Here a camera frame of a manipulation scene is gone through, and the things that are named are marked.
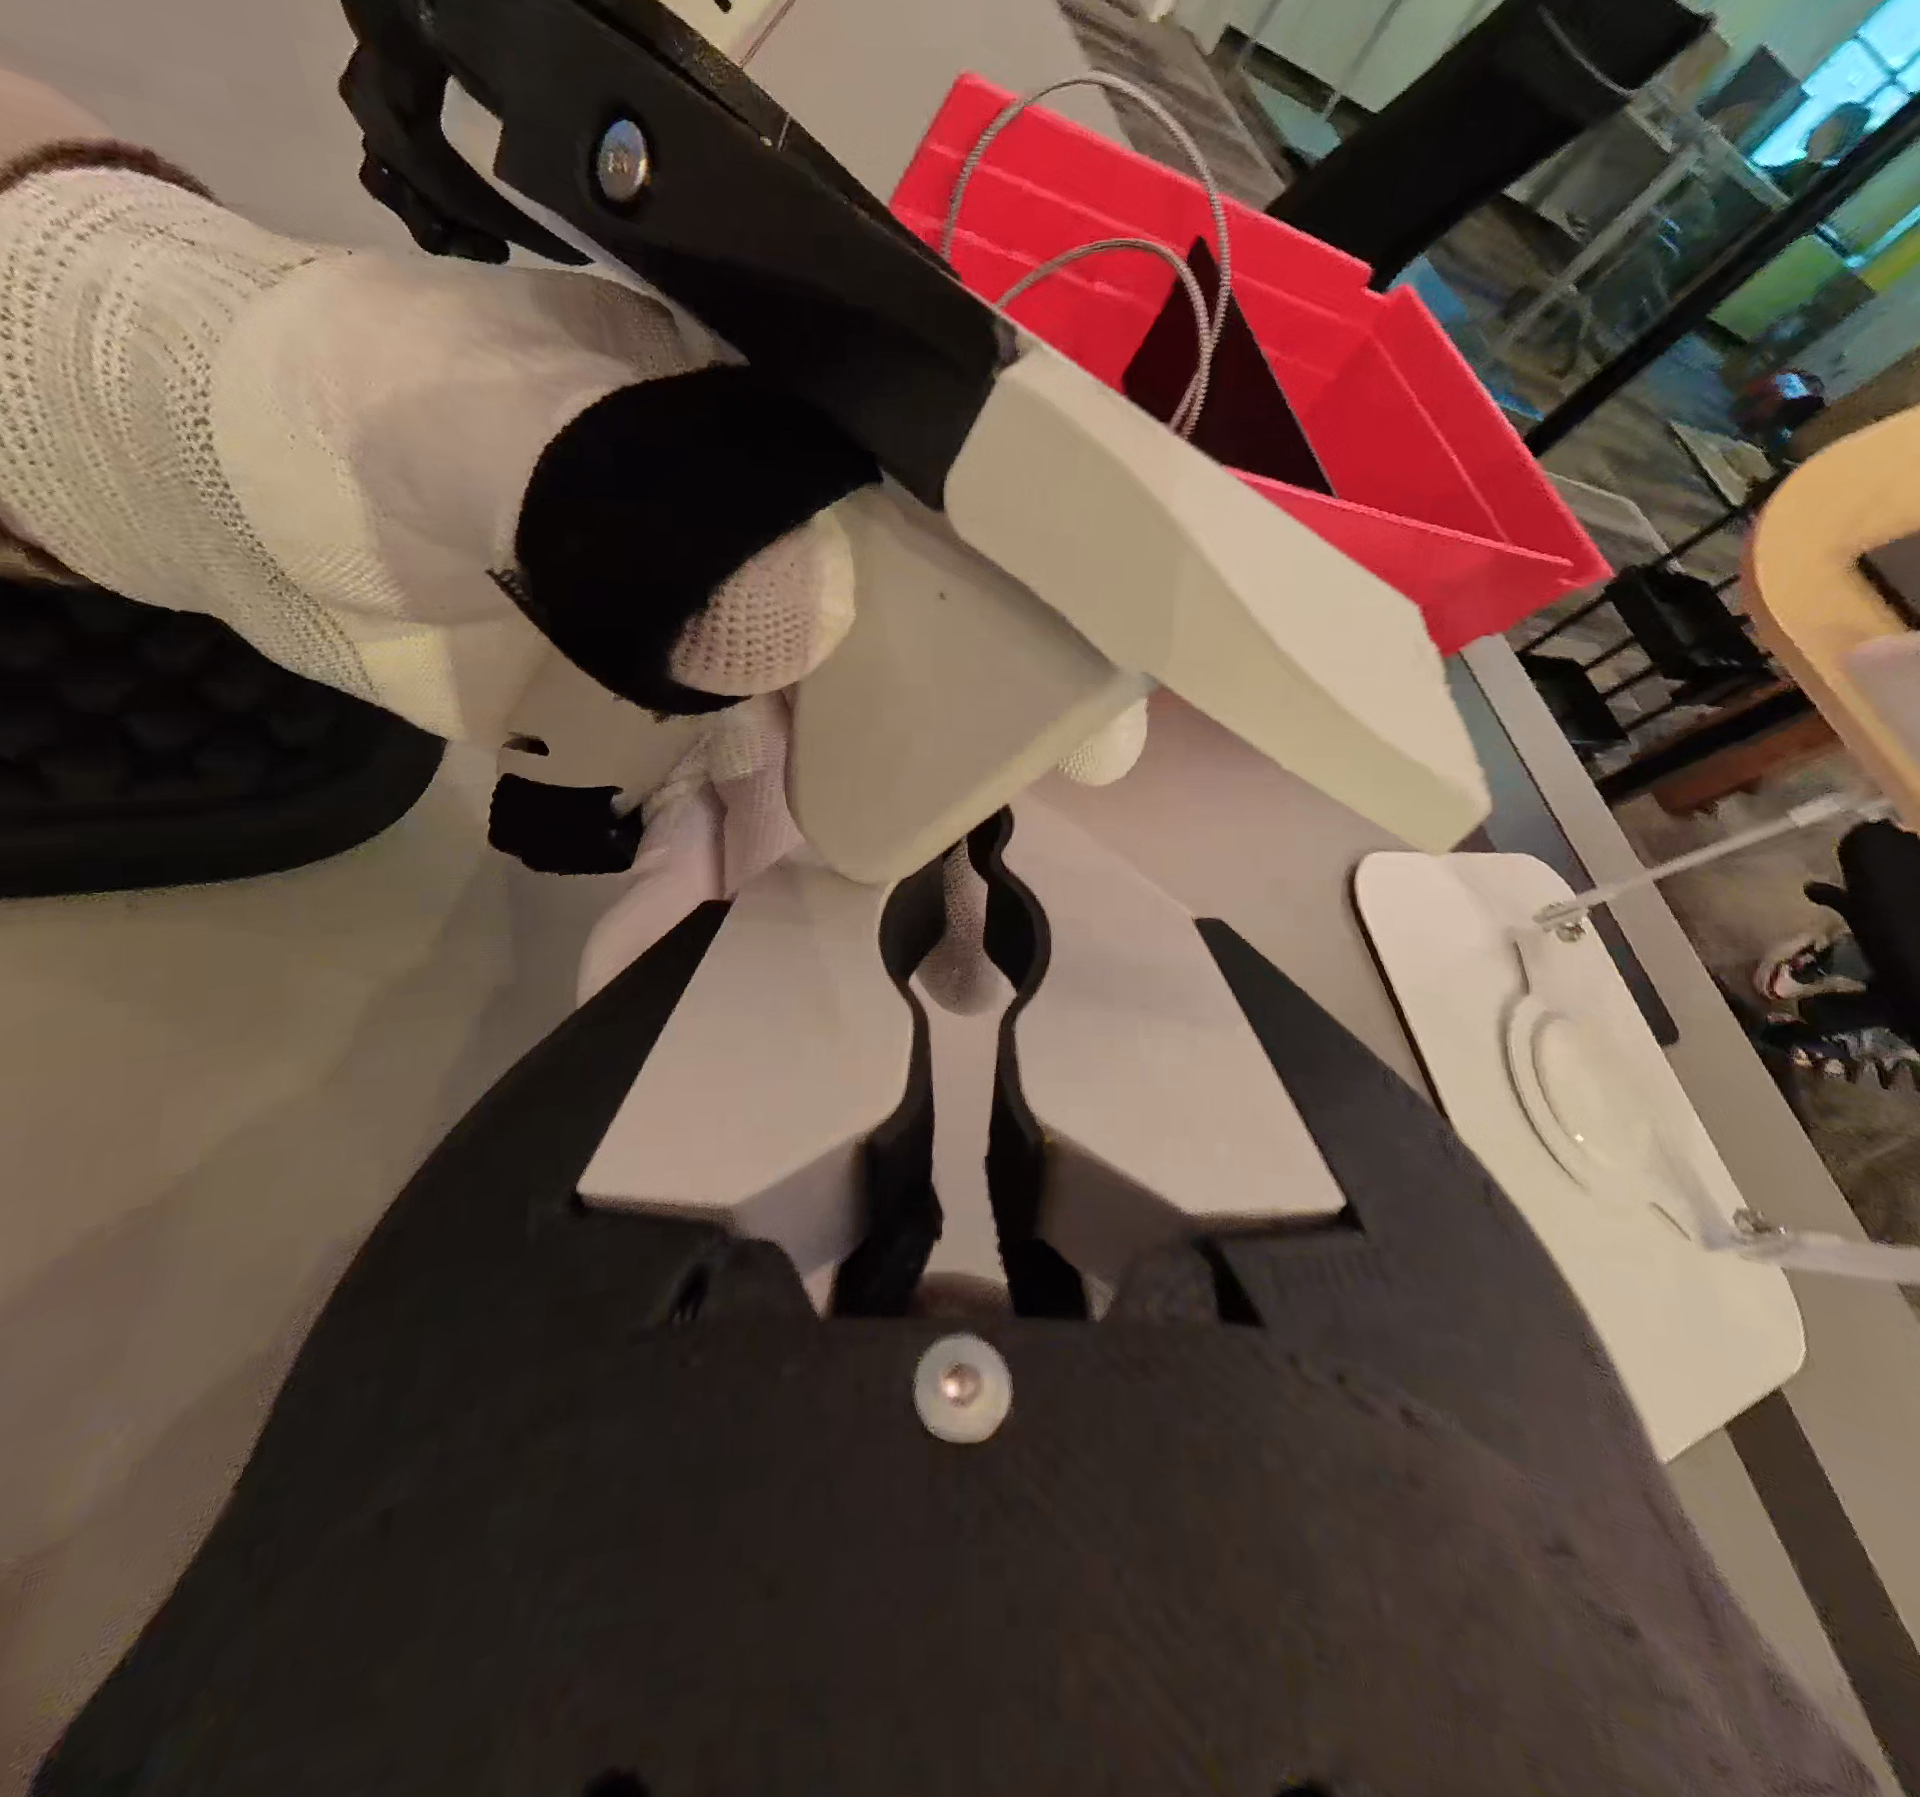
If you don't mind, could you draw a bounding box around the white stand base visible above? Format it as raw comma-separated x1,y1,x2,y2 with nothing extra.
1354,851,1806,1464

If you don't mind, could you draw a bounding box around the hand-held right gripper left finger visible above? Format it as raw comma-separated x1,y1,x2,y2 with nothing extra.
574,857,948,1315

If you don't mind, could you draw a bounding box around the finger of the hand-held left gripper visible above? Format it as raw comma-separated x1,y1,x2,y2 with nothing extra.
945,344,1494,853

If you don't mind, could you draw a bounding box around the black office chair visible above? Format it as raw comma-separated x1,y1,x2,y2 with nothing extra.
1267,0,1712,285

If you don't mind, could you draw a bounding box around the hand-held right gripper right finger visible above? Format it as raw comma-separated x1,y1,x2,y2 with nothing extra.
966,804,1349,1315

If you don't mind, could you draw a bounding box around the red plastic bin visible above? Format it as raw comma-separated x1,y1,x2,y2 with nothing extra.
890,72,1614,656

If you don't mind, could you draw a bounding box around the black bin divider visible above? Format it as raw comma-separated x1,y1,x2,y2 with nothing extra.
1122,234,1336,497

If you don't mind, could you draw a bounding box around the person's left hand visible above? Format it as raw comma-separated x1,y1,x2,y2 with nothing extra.
0,161,857,1003

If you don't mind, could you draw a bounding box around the black textured pad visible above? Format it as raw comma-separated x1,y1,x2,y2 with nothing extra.
0,574,444,899

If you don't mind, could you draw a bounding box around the grey braided usb-c cable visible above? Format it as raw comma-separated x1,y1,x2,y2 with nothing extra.
937,72,1238,440

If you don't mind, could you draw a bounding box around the person's left forearm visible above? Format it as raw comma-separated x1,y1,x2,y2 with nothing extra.
0,65,212,202

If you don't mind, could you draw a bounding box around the metal stand bracket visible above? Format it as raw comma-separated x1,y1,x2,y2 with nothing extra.
1534,805,1894,941
1702,1208,1920,1285

